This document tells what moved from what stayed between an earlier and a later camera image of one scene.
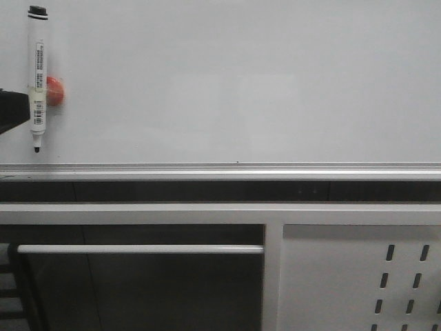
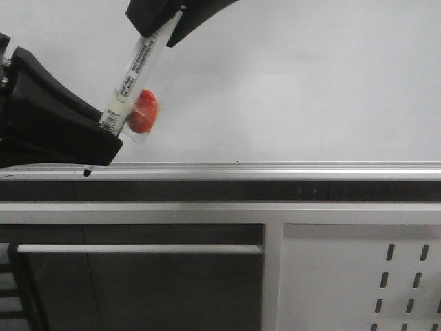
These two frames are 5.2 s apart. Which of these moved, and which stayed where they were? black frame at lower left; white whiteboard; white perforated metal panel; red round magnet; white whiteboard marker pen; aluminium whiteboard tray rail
Moved: red round magnet; white whiteboard marker pen
Stayed: aluminium whiteboard tray rail; white perforated metal panel; white whiteboard; black frame at lower left
